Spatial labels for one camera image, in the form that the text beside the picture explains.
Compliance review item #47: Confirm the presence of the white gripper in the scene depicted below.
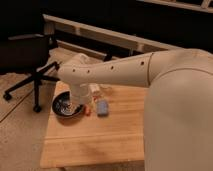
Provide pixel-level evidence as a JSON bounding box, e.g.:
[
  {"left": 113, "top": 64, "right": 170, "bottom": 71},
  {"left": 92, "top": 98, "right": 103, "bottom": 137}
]
[{"left": 69, "top": 84, "right": 91, "bottom": 105}]

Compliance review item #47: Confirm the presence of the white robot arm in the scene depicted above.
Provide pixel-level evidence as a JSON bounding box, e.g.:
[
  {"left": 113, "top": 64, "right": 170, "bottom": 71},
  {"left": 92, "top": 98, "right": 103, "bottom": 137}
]
[{"left": 58, "top": 49, "right": 213, "bottom": 171}]

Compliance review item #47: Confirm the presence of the small orange object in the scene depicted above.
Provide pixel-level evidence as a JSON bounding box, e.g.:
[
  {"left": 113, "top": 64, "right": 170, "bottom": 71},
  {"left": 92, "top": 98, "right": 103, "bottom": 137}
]
[{"left": 84, "top": 105, "right": 91, "bottom": 116}]

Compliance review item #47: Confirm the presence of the dark metal bowl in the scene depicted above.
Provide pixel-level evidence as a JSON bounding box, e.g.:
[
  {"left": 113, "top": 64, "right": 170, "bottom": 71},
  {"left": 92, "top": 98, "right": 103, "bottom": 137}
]
[{"left": 52, "top": 91, "right": 84, "bottom": 118}]

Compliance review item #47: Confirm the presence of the blue sponge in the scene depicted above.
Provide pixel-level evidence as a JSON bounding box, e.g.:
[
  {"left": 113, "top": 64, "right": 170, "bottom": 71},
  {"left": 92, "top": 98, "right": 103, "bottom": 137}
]
[{"left": 96, "top": 100, "right": 108, "bottom": 116}]

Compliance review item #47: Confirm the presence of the black office chair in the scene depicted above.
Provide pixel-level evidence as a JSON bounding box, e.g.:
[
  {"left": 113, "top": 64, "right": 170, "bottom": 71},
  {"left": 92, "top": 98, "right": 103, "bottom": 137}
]
[{"left": 0, "top": 35, "right": 59, "bottom": 112}]

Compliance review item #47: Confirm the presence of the white shelf frame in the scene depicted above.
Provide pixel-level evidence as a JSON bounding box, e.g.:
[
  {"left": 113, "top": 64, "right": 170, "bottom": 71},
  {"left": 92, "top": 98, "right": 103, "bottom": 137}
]
[{"left": 43, "top": 14, "right": 178, "bottom": 53}]

